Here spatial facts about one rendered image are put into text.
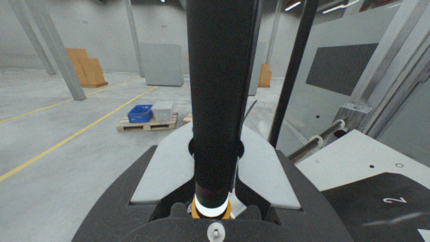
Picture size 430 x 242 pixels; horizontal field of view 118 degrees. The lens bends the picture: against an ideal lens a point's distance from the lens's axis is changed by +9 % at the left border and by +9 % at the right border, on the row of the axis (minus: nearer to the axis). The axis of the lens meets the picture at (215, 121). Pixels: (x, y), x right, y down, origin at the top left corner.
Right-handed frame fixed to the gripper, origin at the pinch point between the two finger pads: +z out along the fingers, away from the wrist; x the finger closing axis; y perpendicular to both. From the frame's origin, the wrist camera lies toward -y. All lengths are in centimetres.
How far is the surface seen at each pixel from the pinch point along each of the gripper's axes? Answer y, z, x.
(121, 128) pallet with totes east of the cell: 143, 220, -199
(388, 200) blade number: 9.0, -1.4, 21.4
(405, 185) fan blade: 7.9, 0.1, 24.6
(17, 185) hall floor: 149, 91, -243
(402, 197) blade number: 8.2, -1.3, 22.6
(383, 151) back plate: 14.0, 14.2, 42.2
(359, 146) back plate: 15.5, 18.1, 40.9
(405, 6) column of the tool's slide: -20, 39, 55
